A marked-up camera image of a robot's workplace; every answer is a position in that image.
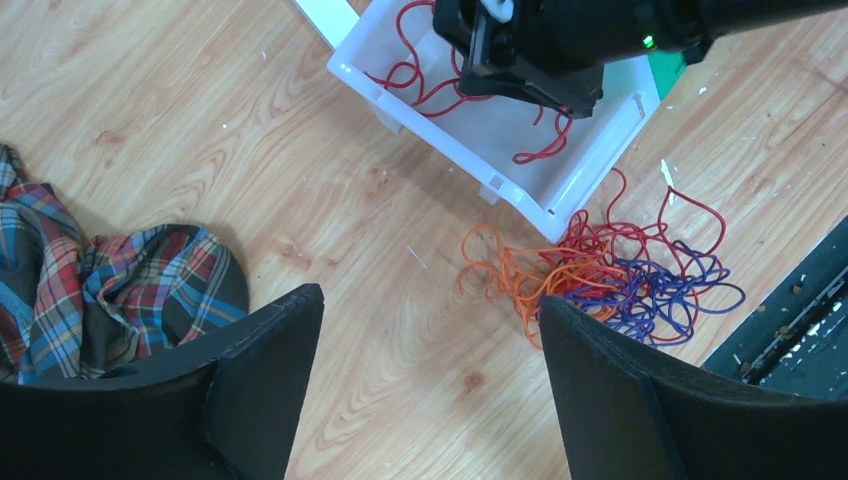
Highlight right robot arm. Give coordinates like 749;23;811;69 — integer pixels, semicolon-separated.
433;0;847;119

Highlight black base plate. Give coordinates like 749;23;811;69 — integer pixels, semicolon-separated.
701;219;847;399

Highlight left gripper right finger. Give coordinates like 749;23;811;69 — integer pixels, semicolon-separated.
539;296;847;479

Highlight clothes rack pole with base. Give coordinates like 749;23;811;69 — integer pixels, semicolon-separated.
293;0;360;50

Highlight white plastic bin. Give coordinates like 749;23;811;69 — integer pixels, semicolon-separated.
327;1;662;243

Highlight plaid shirt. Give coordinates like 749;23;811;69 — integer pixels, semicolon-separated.
1;145;250;385

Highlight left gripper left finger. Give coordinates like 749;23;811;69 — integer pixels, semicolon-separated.
1;284;324;479

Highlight orange cable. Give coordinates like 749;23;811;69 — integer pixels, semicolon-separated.
457;223;624;351

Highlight green plastic bin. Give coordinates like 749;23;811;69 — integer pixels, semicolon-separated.
647;51;687;100

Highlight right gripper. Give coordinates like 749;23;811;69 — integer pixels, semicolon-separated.
433;1;715;120

